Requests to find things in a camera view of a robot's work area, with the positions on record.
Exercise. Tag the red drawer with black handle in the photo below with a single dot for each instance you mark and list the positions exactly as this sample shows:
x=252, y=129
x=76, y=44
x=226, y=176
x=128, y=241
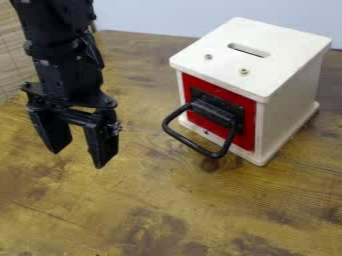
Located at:
x=218, y=111

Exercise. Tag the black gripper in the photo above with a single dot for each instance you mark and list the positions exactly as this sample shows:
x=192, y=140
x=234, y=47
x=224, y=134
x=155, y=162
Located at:
x=67, y=95

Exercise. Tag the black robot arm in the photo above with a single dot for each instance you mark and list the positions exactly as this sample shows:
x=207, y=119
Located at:
x=60, y=17

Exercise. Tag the white wooden box cabinet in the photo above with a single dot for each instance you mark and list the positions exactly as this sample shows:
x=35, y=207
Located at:
x=270, y=64

